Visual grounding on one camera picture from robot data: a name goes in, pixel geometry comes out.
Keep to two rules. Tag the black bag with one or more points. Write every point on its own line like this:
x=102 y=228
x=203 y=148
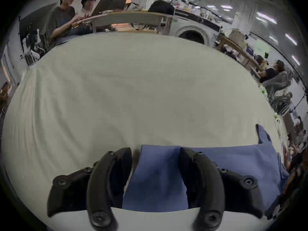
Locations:
x=161 y=6

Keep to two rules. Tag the blue shirt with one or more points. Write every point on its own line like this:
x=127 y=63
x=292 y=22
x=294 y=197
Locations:
x=158 y=182

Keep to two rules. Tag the bed with pale sheet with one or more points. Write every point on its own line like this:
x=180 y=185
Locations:
x=134 y=85

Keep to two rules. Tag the white washing machine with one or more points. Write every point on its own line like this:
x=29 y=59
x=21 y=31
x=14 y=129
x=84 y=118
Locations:
x=192 y=31

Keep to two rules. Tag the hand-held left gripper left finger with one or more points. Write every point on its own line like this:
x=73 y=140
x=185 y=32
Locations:
x=101 y=189

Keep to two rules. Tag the wooden table with laptop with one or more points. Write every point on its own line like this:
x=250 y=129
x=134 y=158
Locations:
x=130 y=19

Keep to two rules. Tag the white robot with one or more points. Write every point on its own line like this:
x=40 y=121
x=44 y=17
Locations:
x=32 y=46

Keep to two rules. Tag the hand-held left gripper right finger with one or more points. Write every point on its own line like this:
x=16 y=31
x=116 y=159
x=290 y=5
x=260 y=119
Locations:
x=207 y=189

